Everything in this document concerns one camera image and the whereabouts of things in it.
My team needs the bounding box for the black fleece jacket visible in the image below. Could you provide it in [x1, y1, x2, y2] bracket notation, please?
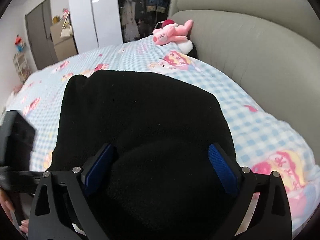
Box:
[49, 70, 235, 239]

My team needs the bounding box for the person's left hand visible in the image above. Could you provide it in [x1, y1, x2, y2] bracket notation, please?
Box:
[0, 188, 29, 234]

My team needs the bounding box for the blue checkered cartoon blanket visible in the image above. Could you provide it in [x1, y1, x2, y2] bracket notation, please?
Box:
[6, 37, 319, 234]

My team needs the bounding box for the white small shelf rack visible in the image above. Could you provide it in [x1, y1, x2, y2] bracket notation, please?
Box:
[13, 53, 31, 83]

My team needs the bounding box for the colourful toy on shelf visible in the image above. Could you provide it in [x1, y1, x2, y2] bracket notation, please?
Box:
[15, 35, 26, 53]

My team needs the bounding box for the grey door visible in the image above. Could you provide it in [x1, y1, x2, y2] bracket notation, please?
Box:
[25, 0, 57, 70]

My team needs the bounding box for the white wardrobe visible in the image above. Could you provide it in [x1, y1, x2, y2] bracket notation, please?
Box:
[68, 0, 123, 54]

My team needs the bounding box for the grey padded headboard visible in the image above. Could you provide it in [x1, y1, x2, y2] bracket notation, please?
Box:
[169, 0, 319, 158]

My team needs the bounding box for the pink plush toy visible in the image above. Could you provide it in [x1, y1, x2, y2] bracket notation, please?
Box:
[152, 20, 193, 46]

